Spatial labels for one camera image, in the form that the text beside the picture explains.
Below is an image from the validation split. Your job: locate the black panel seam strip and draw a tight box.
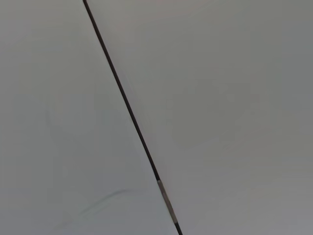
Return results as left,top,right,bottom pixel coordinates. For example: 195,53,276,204
82,0,184,235

